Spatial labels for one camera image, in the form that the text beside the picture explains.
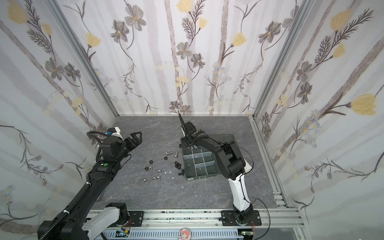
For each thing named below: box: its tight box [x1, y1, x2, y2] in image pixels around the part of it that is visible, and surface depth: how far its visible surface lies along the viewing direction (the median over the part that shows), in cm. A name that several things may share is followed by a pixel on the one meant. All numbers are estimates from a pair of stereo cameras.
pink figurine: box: [178, 227, 191, 240], surface depth 69 cm
